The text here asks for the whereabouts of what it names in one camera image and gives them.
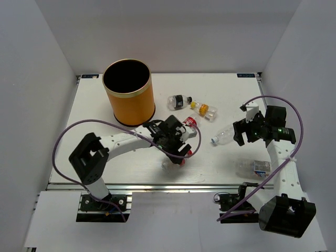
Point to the blue-label clear bottle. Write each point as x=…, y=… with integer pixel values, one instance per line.
x=252, y=169

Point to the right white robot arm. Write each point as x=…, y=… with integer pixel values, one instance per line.
x=286, y=211

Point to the right blue corner sticker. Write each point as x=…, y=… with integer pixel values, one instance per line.
x=245, y=75

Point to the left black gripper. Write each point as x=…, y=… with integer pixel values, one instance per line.
x=184, y=150

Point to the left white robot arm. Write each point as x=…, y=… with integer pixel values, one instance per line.
x=93, y=152

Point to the black-label small clear bottle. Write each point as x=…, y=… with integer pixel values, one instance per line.
x=177, y=102

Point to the left blue corner sticker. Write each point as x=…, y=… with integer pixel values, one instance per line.
x=89, y=76

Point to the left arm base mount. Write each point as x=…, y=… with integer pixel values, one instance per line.
x=91, y=211

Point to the large red-label clear bottle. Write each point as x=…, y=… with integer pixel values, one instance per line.
x=191, y=122

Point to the blue-cap clear bottle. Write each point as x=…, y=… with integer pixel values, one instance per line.
x=223, y=136

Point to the yellow-cap orange-label bottle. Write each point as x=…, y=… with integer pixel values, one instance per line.
x=204, y=110

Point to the blue corner sticker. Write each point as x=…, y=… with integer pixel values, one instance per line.
x=89, y=76
x=245, y=75

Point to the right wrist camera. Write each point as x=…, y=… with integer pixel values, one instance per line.
x=251, y=109

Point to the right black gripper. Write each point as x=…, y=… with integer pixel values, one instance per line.
x=242, y=126

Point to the orange cylindrical bin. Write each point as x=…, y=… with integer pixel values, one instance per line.
x=128, y=84

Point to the small red-label clear bottle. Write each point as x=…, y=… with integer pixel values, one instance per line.
x=168, y=166

